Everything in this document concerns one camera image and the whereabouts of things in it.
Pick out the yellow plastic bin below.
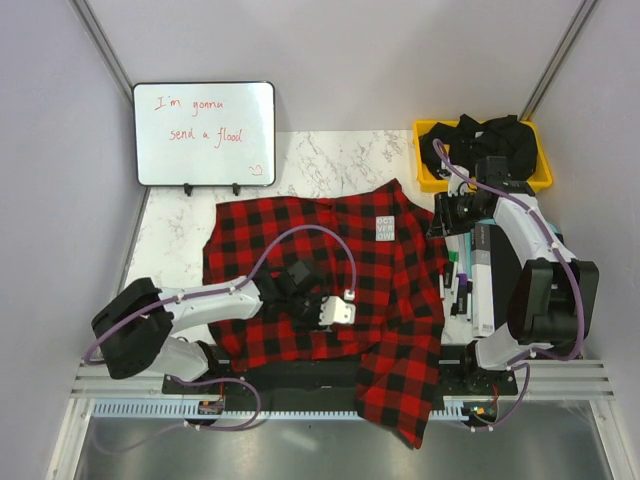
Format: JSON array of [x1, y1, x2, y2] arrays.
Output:
[[413, 118, 553, 192]]

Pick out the purple cap marker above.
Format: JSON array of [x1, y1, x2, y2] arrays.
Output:
[[455, 273, 469, 308]]

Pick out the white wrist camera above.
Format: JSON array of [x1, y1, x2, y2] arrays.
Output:
[[446, 169, 472, 197], [319, 289, 356, 327]]

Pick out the white slotted cable duct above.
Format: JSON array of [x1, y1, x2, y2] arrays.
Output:
[[92, 399, 360, 421]]

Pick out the aluminium frame rail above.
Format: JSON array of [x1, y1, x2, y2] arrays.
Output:
[[70, 360, 615, 401]]

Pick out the black shirt in bin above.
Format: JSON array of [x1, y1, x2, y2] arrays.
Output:
[[418, 114, 538, 181]]

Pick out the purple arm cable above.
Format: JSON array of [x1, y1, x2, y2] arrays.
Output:
[[82, 224, 358, 456], [431, 138, 586, 432]]

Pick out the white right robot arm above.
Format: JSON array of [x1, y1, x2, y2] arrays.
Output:
[[428, 156, 599, 394]]

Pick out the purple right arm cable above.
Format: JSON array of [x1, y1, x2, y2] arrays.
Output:
[[431, 138, 586, 432]]

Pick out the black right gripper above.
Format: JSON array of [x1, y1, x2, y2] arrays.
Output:
[[426, 190, 489, 239]]

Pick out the teal notebook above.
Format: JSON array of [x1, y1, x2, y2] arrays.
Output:
[[546, 222, 564, 243]]

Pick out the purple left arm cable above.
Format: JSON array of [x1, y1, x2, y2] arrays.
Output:
[[82, 224, 358, 456]]

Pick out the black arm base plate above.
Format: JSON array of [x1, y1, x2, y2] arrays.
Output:
[[160, 343, 517, 412]]

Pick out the black folder stack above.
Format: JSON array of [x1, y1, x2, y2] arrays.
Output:
[[489, 205, 582, 351]]

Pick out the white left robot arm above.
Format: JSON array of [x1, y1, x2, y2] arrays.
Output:
[[91, 260, 335, 393]]

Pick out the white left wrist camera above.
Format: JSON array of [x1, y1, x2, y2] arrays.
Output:
[[319, 289, 356, 327]]

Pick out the white dry erase board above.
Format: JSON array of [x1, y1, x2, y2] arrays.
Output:
[[133, 81, 276, 187]]

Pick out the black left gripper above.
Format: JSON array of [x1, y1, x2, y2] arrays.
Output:
[[285, 289, 335, 333]]

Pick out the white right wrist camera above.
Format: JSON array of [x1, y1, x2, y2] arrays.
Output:
[[446, 169, 472, 197]]

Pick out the red black plaid shirt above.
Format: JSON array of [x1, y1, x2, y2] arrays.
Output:
[[203, 180, 448, 448]]

